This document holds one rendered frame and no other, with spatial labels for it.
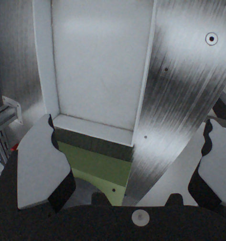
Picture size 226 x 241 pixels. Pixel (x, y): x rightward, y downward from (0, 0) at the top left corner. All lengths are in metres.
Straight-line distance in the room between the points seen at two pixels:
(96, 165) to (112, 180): 0.06
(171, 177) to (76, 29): 0.41
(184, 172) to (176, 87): 0.23
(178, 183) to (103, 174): 0.22
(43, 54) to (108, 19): 0.14
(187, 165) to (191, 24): 0.30
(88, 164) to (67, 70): 0.23
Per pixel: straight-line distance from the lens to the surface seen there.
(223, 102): 0.57
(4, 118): 0.49
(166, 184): 0.46
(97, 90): 0.30
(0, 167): 0.83
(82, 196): 0.38
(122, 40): 0.26
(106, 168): 0.37
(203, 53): 0.27
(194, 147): 0.35
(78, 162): 0.39
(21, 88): 0.45
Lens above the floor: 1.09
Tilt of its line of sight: 54 degrees down
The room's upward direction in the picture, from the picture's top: 150 degrees counter-clockwise
